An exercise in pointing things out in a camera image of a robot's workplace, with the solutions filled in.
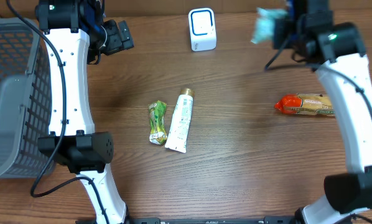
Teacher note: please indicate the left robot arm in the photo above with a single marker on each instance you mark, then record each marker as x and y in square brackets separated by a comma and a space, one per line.
[76, 35]

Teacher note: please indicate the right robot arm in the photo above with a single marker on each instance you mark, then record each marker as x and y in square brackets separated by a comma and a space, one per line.
[337, 54]

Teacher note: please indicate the teal snack packet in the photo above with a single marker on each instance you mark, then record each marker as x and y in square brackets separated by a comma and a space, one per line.
[265, 22]

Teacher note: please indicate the white barcode scanner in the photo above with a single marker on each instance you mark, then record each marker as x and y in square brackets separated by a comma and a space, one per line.
[202, 29]

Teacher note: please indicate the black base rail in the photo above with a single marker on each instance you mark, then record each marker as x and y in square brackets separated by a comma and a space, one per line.
[265, 220]

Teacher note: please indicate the white tube gold cap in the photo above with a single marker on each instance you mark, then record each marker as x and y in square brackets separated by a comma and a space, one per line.
[181, 118]

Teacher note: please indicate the grey plastic shopping basket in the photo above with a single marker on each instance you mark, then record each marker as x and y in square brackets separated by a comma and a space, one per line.
[25, 99]

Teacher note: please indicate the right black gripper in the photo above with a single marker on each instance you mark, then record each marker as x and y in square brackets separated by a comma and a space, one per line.
[277, 43]

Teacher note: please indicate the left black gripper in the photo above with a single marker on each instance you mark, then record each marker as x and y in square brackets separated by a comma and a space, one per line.
[124, 36]

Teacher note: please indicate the green snack packet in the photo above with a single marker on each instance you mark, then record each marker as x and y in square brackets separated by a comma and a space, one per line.
[158, 134]

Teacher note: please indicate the orange spaghetti package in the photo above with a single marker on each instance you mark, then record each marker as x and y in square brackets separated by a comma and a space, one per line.
[305, 104]

